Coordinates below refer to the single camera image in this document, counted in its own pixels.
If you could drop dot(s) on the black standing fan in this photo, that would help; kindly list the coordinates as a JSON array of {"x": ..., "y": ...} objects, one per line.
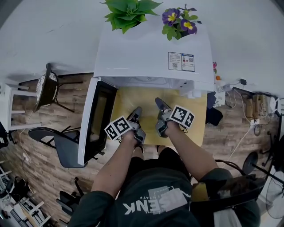
[{"x": 275, "y": 197}]

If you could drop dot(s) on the black stool with patterned cushion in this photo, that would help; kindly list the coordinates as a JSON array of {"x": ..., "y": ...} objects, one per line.
[{"x": 45, "y": 88}]

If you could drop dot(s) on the green leafy potted plant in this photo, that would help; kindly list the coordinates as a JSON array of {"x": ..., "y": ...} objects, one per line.
[{"x": 127, "y": 15}]

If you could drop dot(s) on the person's right forearm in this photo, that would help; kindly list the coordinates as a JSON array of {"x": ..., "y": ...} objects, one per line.
[{"x": 190, "y": 150}]

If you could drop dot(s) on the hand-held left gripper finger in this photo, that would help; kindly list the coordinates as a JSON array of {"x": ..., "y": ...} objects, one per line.
[
  {"x": 133, "y": 116},
  {"x": 139, "y": 116}
]

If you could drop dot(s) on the black cloth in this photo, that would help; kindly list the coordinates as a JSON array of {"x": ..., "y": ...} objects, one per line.
[{"x": 214, "y": 115}]

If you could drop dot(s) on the person's left forearm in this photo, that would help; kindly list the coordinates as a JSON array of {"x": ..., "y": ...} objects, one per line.
[{"x": 113, "y": 168}]

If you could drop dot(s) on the clear plastic water bottle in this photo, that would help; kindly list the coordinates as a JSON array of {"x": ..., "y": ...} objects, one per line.
[{"x": 225, "y": 87}]

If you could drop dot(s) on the white microwave door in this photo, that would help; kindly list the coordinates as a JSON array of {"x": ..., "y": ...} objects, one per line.
[{"x": 85, "y": 124}]

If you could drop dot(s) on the black folding chair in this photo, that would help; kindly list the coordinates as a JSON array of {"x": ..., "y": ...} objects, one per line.
[{"x": 66, "y": 150}]

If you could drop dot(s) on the black round stand base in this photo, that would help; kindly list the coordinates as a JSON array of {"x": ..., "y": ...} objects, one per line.
[{"x": 250, "y": 163}]

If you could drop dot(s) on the small white cabinet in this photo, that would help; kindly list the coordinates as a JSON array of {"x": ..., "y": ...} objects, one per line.
[{"x": 219, "y": 98}]

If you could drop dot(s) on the white cloth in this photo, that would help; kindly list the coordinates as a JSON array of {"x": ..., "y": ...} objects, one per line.
[{"x": 228, "y": 219}]

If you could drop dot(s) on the white router with black antennas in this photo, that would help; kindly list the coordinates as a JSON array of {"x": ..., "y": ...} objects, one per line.
[{"x": 276, "y": 105}]

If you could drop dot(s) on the black power adapter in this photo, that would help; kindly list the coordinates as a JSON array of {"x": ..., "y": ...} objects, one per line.
[{"x": 243, "y": 81}]

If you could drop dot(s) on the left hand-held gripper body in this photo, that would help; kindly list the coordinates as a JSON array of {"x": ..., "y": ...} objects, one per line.
[{"x": 117, "y": 127}]

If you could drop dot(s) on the black floor equipment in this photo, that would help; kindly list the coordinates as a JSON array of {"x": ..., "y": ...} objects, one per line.
[{"x": 20, "y": 188}]

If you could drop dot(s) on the wooden table with black base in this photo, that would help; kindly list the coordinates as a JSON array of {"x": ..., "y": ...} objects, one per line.
[{"x": 190, "y": 124}]

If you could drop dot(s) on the person's black printed shirt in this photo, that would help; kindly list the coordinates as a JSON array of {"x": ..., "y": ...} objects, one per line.
[{"x": 155, "y": 199}]

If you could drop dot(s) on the white microwave oven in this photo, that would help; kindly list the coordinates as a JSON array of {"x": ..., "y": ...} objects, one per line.
[{"x": 137, "y": 55}]

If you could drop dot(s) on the white power strip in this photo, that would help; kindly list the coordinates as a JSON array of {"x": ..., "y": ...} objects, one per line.
[{"x": 254, "y": 122}]

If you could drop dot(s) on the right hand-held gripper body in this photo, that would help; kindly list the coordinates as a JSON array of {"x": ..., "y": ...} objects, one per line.
[{"x": 180, "y": 115}]

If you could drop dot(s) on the white side table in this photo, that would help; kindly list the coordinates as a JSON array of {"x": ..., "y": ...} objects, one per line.
[{"x": 5, "y": 106}]

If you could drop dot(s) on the purple flower potted plant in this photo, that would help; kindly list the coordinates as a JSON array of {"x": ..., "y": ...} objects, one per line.
[{"x": 177, "y": 22}]

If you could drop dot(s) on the orange drink bottle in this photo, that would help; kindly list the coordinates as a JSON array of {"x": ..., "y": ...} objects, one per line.
[{"x": 218, "y": 78}]

